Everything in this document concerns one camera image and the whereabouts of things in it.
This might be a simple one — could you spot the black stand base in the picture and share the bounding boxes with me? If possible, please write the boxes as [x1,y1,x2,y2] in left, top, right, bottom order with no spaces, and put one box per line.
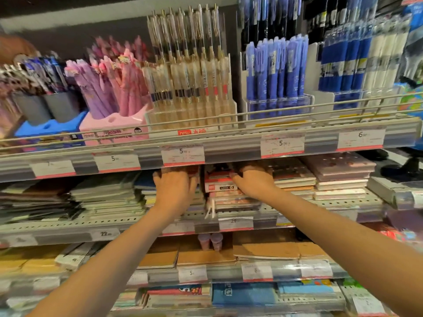
[379,148,423,182]

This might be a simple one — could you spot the stack of dark notebooks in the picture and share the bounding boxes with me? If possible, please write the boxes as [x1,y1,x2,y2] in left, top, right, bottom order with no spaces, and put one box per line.
[0,179,81,225]

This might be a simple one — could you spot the stack of mauve notebooks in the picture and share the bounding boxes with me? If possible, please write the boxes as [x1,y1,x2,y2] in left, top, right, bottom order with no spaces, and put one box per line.
[301,151,377,202]

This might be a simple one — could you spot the red blue cartoon notebook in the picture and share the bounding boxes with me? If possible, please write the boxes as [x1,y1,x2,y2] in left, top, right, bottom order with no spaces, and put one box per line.
[145,284,213,308]

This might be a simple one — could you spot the row of hanging dark pens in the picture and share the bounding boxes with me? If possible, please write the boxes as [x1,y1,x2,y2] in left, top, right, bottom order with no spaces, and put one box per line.
[238,0,303,50]

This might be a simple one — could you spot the light blue notebook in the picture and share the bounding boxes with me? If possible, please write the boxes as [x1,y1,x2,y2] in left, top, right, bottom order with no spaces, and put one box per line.
[278,278,345,303]

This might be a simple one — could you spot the pink pen display box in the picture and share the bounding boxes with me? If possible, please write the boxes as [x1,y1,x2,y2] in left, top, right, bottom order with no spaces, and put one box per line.
[79,105,150,146]

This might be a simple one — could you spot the metal shelf guard rail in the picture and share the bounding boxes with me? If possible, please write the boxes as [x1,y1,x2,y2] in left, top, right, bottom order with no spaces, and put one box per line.
[0,92,423,153]

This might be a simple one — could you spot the stack of grey green notebooks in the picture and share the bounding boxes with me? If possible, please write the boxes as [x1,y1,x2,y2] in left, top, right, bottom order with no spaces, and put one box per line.
[70,172,147,217]

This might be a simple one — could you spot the bunch of pink pens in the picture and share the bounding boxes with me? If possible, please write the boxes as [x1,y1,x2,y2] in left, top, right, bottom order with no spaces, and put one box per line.
[87,35,151,118]

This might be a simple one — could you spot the row of white pens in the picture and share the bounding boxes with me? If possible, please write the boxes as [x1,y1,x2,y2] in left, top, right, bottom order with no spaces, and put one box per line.
[363,14,413,107]

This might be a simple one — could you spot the brown kraft notebook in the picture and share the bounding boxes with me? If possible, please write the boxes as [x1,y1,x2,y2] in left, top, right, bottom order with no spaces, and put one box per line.
[233,242,332,261]
[137,250,179,270]
[176,248,237,267]

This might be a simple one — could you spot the row of blue capped pens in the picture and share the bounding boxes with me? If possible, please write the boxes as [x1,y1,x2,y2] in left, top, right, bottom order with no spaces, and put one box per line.
[318,16,373,110]

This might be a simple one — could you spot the white wrapped packet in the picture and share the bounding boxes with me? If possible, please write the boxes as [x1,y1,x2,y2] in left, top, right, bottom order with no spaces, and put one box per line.
[54,242,97,272]

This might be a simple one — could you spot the row of beige clear pens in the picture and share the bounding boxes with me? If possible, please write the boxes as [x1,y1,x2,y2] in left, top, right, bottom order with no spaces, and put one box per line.
[143,4,233,126]

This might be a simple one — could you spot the bunch of dark patterned pens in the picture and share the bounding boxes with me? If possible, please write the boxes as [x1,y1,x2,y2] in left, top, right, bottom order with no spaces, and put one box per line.
[0,52,68,98]

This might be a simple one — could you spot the person's right forearm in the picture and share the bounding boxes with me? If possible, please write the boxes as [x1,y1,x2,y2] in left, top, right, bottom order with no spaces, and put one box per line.
[264,187,423,317]

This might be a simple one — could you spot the bunch of purple pens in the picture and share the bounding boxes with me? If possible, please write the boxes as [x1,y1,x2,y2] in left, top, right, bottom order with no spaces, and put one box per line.
[64,59,114,120]

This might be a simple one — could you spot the stack of floral notebooks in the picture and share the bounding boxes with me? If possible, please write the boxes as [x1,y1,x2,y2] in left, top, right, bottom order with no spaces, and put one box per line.
[261,157,317,201]

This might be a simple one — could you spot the stack of pink patterned notebooks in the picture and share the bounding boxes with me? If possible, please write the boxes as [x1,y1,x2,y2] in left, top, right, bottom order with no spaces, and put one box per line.
[204,190,262,219]

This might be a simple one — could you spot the stack of blue notebooks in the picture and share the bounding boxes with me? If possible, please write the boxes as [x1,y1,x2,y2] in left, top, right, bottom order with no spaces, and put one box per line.
[134,171,158,208]

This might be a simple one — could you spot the red white packet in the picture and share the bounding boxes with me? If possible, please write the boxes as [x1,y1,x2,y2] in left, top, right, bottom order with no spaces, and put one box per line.
[204,171,239,193]

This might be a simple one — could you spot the blue pen display base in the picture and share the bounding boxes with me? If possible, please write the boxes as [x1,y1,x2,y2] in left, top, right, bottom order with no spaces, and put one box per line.
[14,111,89,149]

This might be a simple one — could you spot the white perforated metal shelf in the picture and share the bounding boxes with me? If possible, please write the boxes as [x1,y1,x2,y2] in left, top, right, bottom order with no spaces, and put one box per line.
[0,187,386,249]

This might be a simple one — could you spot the stack of yellow notebooks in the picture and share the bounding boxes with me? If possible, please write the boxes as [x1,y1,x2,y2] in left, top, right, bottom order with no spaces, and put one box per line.
[0,247,68,278]

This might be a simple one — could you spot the grey wrapped notebook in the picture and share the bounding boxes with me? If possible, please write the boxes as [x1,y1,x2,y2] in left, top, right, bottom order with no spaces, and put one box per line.
[366,176,423,211]

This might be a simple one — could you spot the white pen display box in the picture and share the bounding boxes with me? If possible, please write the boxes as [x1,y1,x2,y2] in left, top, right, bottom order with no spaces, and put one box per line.
[145,99,239,140]

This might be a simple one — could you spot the grey pen cup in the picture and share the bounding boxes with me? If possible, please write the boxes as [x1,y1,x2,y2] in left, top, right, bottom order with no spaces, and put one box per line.
[44,92,81,123]
[13,93,52,125]

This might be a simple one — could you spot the white red price tag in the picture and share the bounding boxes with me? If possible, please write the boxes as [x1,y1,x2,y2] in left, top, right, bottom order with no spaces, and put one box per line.
[93,151,141,174]
[351,295,386,316]
[178,265,208,284]
[299,259,334,279]
[126,271,149,288]
[336,127,386,152]
[260,133,305,159]
[161,221,196,237]
[218,217,254,232]
[241,262,274,283]
[91,227,121,242]
[30,160,77,180]
[161,144,206,167]

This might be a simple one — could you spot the person's left forearm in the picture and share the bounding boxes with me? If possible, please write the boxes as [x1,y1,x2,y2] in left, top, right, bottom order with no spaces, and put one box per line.
[28,206,196,317]

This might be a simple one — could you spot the clear shelf price strip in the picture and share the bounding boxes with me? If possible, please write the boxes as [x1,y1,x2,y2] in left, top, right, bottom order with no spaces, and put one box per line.
[0,117,423,184]

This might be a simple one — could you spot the person's right hand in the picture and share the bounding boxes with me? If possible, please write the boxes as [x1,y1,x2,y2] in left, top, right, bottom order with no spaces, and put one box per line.
[230,162,282,203]

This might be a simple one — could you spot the person's left hand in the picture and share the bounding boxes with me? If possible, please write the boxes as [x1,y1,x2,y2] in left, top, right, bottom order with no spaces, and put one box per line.
[153,166,199,217]

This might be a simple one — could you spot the dark blue notebook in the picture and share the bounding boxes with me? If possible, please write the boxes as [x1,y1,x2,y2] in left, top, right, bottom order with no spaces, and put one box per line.
[211,282,279,308]

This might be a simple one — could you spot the row of black pens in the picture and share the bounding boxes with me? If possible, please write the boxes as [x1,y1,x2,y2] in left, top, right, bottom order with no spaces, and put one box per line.
[303,0,348,47]

